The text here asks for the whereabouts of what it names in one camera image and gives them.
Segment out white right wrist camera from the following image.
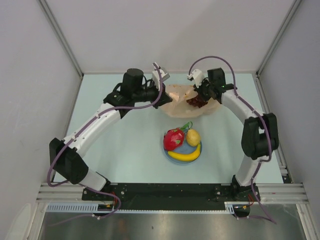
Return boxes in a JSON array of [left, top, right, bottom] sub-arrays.
[[187, 69, 205, 88]]

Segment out dark red fake grapes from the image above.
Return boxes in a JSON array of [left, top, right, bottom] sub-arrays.
[[186, 95, 208, 108]]

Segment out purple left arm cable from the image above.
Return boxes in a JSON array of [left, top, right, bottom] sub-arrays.
[[47, 62, 167, 226]]

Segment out translucent orange plastic bag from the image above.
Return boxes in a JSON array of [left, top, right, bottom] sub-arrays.
[[160, 84, 221, 119]]

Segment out red fake dragon fruit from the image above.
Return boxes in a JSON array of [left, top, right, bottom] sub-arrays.
[[162, 121, 193, 151]]

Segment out aluminium frame rail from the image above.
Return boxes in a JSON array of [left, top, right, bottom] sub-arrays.
[[36, 183, 309, 204]]

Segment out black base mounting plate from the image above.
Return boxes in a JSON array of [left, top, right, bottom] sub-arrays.
[[82, 183, 261, 211]]

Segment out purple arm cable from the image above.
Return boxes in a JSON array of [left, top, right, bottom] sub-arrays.
[[187, 55, 277, 225], [47, 62, 167, 226]]

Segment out yellow fake lemon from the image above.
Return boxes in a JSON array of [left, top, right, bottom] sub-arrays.
[[185, 129, 201, 147]]

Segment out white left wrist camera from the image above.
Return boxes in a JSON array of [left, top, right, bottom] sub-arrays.
[[151, 66, 170, 90]]

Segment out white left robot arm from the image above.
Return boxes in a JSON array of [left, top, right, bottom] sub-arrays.
[[47, 63, 173, 200]]

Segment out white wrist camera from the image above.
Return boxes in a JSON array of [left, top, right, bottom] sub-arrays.
[[151, 66, 170, 90], [187, 69, 205, 88]]

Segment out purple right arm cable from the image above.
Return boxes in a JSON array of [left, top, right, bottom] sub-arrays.
[[187, 55, 277, 225]]

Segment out blue plate with bear print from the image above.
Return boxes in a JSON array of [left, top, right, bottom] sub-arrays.
[[163, 141, 203, 166]]

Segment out yellow fake banana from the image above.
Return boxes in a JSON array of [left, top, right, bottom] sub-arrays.
[[167, 143, 202, 162]]

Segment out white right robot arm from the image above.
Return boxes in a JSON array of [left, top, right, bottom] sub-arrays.
[[188, 68, 279, 201]]

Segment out white slotted cable duct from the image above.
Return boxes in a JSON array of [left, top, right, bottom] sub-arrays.
[[46, 201, 250, 215]]

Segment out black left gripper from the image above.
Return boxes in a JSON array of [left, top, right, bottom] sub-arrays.
[[132, 79, 172, 109]]

